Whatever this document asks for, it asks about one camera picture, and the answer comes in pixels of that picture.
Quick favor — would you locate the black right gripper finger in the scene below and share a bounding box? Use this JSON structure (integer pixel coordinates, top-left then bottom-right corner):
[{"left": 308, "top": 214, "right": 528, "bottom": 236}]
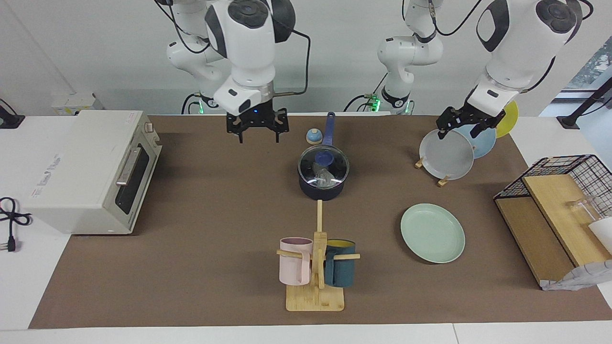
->
[
  {"left": 270, "top": 108, "right": 290, "bottom": 143},
  {"left": 226, "top": 113, "right": 245, "bottom": 144}
]

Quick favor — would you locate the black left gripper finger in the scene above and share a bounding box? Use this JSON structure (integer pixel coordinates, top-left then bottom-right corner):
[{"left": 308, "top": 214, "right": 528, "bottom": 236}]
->
[
  {"left": 436, "top": 107, "right": 457, "bottom": 140},
  {"left": 471, "top": 119, "right": 498, "bottom": 139}
]

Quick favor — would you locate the glass lid with blue knob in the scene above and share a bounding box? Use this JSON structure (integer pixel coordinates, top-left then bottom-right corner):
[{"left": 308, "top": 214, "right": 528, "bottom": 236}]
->
[{"left": 297, "top": 146, "right": 350, "bottom": 188}]

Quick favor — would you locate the light blue plate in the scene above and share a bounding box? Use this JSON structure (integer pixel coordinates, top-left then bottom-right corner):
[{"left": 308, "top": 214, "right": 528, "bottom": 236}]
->
[{"left": 452, "top": 123, "right": 497, "bottom": 159}]

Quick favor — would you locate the yellow plate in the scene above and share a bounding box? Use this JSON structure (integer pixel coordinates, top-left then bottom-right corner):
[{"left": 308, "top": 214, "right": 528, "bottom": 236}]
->
[{"left": 495, "top": 100, "right": 519, "bottom": 139}]

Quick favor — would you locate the grey plate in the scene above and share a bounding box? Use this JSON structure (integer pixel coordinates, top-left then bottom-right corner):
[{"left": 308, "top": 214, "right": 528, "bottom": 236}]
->
[{"left": 419, "top": 129, "right": 475, "bottom": 181}]

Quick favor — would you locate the wooden plate rack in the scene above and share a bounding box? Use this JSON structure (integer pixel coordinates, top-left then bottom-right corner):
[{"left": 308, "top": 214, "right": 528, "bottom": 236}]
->
[{"left": 415, "top": 155, "right": 452, "bottom": 187}]

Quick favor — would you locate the pale green plate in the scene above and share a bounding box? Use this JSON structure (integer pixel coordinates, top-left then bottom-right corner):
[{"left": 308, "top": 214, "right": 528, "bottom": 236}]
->
[{"left": 400, "top": 204, "right": 466, "bottom": 264}]

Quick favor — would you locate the black stand base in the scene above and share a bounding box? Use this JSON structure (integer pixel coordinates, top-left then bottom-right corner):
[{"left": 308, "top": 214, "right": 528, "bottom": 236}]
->
[
  {"left": 0, "top": 98, "right": 25, "bottom": 129},
  {"left": 557, "top": 76, "right": 612, "bottom": 129}
]

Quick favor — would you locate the clear glass cup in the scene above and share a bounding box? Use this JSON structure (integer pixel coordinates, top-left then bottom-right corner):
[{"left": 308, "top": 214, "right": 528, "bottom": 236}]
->
[{"left": 567, "top": 196, "right": 601, "bottom": 223}]

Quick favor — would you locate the brown table mat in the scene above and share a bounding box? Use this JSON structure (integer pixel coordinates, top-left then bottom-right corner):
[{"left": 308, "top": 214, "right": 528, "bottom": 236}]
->
[{"left": 29, "top": 115, "right": 612, "bottom": 329}]

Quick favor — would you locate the pink mug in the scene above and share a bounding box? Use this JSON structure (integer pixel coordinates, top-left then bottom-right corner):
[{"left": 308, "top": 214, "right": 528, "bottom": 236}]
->
[{"left": 279, "top": 237, "right": 314, "bottom": 286}]

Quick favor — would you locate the cream toaster oven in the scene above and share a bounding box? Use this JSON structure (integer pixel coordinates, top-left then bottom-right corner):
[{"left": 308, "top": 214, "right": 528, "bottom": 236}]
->
[{"left": 22, "top": 110, "right": 162, "bottom": 235}]

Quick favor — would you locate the white socket box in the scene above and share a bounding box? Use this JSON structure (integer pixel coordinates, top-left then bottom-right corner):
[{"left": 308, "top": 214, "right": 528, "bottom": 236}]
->
[{"left": 52, "top": 93, "right": 103, "bottom": 116}]

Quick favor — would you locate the white cup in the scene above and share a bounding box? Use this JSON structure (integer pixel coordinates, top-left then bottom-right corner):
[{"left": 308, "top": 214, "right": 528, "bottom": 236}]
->
[{"left": 587, "top": 217, "right": 612, "bottom": 254}]

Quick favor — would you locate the dark teal mug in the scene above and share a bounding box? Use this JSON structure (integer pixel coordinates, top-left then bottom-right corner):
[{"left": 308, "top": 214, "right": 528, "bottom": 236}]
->
[{"left": 324, "top": 239, "right": 356, "bottom": 288}]

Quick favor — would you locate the marble pattern sheet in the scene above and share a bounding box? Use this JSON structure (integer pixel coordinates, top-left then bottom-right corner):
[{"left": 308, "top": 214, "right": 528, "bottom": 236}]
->
[{"left": 540, "top": 260, "right": 612, "bottom": 291}]

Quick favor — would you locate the wooden mug tree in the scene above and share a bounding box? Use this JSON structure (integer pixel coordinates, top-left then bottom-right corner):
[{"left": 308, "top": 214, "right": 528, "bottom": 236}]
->
[{"left": 276, "top": 200, "right": 361, "bottom": 312}]

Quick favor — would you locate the black base cable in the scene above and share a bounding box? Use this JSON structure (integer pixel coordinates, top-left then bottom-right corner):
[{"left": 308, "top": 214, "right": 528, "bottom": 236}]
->
[
  {"left": 181, "top": 92, "right": 204, "bottom": 115},
  {"left": 344, "top": 72, "right": 389, "bottom": 113}
]

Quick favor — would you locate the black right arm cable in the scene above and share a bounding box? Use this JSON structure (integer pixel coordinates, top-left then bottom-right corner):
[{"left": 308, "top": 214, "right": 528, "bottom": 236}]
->
[{"left": 273, "top": 26, "right": 311, "bottom": 96}]

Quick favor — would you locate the black pot with blue handle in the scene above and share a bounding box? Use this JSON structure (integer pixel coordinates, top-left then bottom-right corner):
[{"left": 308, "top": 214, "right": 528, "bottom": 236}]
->
[{"left": 298, "top": 112, "right": 350, "bottom": 201}]

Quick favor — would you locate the wooden shelf with wire basket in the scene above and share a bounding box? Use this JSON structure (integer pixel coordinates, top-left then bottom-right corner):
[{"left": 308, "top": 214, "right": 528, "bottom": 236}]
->
[{"left": 493, "top": 154, "right": 612, "bottom": 287}]

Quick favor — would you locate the black power cord with plug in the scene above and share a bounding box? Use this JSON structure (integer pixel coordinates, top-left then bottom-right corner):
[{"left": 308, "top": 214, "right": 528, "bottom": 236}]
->
[{"left": 0, "top": 197, "right": 32, "bottom": 253}]

